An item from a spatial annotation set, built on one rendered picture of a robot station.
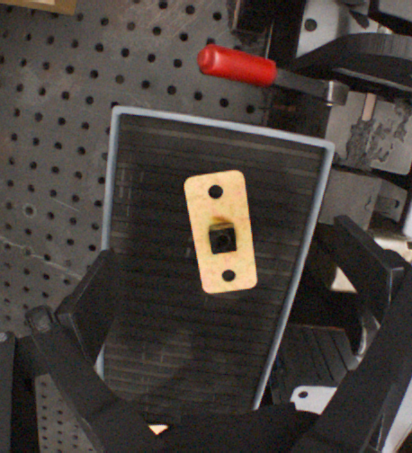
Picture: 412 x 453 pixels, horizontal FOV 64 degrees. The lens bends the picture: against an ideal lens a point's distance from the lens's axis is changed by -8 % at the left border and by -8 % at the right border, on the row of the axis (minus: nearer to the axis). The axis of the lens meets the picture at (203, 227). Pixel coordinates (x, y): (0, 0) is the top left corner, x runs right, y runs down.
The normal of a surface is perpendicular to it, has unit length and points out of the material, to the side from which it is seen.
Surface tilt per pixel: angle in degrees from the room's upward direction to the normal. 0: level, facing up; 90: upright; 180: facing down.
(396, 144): 0
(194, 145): 0
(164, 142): 0
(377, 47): 55
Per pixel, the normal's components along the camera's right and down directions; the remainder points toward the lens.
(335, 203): -0.04, 0.29
